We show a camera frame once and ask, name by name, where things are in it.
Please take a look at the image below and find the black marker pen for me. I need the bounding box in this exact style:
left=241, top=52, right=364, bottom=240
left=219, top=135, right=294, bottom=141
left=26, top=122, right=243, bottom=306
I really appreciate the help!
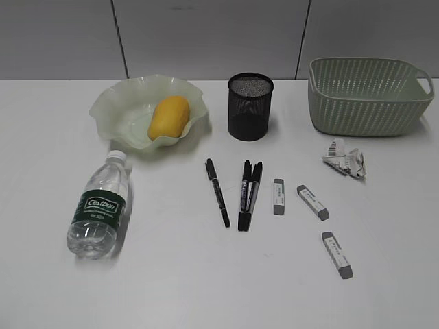
left=240, top=161, right=263, bottom=232
left=238, top=160, right=252, bottom=232
left=205, top=158, right=230, bottom=228

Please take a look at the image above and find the grey white eraser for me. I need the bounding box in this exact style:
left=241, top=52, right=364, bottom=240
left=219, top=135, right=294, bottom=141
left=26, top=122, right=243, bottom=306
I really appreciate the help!
left=321, top=231, right=353, bottom=280
left=273, top=178, right=285, bottom=215
left=296, top=185, right=329, bottom=221

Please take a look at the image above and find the yellow mango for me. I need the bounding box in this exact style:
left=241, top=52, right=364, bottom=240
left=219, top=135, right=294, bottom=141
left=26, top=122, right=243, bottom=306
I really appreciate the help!
left=147, top=95, right=190, bottom=141

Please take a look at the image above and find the waste paper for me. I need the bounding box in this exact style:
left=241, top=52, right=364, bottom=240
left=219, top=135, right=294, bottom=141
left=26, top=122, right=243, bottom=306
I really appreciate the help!
left=322, top=138, right=366, bottom=180

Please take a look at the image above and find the clear water bottle green label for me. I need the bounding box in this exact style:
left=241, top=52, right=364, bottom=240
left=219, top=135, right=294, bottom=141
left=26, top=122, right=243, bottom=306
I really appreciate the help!
left=67, top=150, right=129, bottom=260

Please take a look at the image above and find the black mesh pen holder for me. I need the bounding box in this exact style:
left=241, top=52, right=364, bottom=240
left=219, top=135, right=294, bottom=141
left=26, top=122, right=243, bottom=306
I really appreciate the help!
left=228, top=72, right=274, bottom=141

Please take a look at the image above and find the pale green wavy plate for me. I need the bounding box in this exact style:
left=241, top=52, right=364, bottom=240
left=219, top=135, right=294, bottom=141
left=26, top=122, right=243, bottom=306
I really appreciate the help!
left=89, top=74, right=209, bottom=152

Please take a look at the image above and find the green plastic woven basket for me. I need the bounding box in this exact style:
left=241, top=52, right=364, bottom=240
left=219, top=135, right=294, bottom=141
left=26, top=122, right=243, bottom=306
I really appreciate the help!
left=308, top=57, right=435, bottom=137

